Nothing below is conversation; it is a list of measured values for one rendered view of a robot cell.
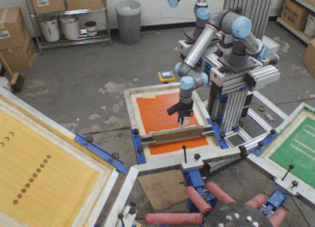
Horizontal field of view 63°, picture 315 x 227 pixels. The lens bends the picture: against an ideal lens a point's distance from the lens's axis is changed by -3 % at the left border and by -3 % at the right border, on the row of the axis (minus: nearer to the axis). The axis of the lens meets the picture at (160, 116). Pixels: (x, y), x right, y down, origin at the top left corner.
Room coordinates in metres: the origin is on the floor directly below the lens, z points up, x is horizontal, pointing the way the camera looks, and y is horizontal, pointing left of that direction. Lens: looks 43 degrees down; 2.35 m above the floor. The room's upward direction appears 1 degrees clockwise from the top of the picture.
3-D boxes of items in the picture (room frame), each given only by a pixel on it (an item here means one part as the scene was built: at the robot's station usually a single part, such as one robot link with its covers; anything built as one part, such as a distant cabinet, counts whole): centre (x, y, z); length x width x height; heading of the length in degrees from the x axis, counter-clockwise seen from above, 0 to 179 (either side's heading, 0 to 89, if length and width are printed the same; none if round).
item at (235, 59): (1.80, -0.59, 1.31); 0.15 x 0.15 x 0.10
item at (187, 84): (1.25, -0.15, 1.42); 0.09 x 0.08 x 0.11; 131
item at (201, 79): (1.33, -0.21, 1.41); 0.11 x 0.11 x 0.08; 41
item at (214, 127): (1.29, -0.40, 0.97); 0.30 x 0.05 x 0.07; 14
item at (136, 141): (1.15, 0.14, 0.97); 0.30 x 0.05 x 0.07; 14
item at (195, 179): (0.91, -0.21, 1.02); 0.17 x 0.06 x 0.05; 14
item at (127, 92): (1.45, -0.07, 0.97); 0.79 x 0.58 x 0.04; 14
